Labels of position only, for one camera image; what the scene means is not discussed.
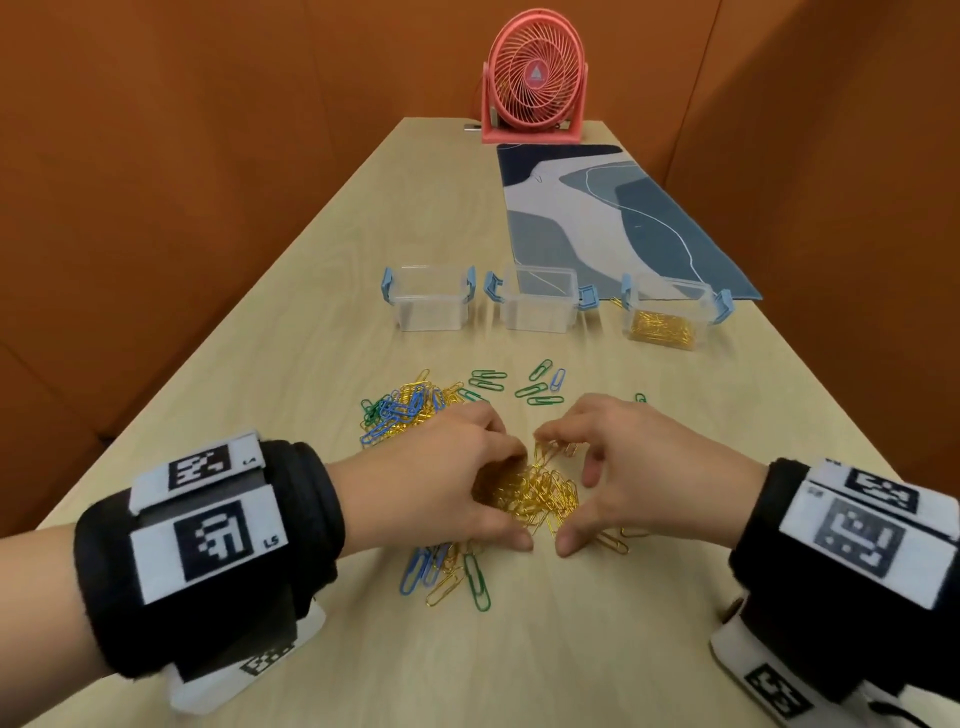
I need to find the person's left hand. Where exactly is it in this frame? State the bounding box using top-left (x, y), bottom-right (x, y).
top-left (328, 403), bottom-right (535, 559)

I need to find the person's right hand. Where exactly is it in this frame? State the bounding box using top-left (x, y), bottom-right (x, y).
top-left (533, 393), bottom-right (769, 559)

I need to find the pile of mixed paper clips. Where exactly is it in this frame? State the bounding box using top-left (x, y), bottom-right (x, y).
top-left (358, 358), bottom-right (650, 613)

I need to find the heap of gold paper clips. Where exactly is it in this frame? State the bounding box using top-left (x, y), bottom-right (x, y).
top-left (628, 308), bottom-right (697, 350)

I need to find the clear box with blue latches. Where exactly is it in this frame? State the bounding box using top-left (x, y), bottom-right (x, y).
top-left (619, 272), bottom-right (735, 352)
top-left (483, 264), bottom-right (599, 334)
top-left (380, 263), bottom-right (478, 333)

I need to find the black right wristband with tags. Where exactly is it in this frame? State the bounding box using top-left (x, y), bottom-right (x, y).
top-left (728, 457), bottom-right (960, 703)

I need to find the black wristband with tags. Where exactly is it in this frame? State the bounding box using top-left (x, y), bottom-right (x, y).
top-left (728, 457), bottom-right (960, 703)
top-left (72, 428), bottom-right (348, 682)

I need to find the black left wristband with tags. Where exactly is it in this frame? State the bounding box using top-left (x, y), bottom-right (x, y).
top-left (72, 428), bottom-right (348, 682)

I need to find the blue patterned desk mat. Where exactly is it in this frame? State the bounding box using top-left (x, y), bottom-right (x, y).
top-left (495, 142), bottom-right (763, 303)

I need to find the pink desk fan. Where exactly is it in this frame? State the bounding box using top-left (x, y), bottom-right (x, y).
top-left (479, 7), bottom-right (590, 145)

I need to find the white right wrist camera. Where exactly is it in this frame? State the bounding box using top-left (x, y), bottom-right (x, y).
top-left (708, 592), bottom-right (931, 728)

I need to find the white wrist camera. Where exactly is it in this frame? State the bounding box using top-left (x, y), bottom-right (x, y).
top-left (708, 592), bottom-right (931, 728)
top-left (161, 599), bottom-right (329, 715)

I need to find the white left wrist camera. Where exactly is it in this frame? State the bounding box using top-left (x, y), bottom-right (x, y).
top-left (161, 599), bottom-right (329, 715)

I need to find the black right camera cable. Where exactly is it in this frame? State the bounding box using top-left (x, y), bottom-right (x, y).
top-left (866, 698), bottom-right (931, 728)

